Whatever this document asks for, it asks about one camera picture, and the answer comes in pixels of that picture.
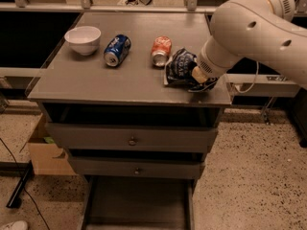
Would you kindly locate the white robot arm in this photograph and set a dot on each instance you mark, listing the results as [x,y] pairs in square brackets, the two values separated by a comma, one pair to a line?
[261,30]

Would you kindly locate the cardboard box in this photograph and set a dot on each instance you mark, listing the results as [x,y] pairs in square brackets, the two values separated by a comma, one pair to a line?
[46,157]

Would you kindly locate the grey middle drawer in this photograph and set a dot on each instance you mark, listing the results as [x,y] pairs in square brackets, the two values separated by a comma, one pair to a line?
[132,163]

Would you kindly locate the blue soda can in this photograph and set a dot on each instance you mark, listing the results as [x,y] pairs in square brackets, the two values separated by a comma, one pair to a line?
[117,50]

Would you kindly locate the white ceramic bowl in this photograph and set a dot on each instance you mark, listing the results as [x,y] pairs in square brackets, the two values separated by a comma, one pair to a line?
[84,40]

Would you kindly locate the black floor bar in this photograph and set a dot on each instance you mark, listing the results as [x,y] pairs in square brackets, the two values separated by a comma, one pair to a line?
[25,172]

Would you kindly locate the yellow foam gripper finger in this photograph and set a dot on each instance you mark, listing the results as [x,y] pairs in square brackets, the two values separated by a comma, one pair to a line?
[198,75]

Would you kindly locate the blue chip bag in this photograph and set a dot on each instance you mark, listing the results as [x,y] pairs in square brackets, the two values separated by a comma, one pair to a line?
[178,72]

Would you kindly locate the grey drawer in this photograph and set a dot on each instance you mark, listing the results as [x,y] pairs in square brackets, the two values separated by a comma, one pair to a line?
[132,163]
[123,127]
[137,203]

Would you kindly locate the grey top drawer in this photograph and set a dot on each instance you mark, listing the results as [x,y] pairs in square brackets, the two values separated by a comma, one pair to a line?
[123,127]

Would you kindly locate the grey drawer cabinet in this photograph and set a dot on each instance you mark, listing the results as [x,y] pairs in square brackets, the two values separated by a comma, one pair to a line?
[73,79]

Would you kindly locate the white shoe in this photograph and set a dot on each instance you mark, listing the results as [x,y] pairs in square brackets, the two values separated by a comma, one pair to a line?
[15,225]

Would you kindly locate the grey bottom drawer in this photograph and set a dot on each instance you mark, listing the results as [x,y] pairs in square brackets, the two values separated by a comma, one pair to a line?
[137,203]

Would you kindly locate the orange soda can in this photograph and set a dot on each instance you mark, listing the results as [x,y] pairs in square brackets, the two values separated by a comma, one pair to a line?
[161,50]

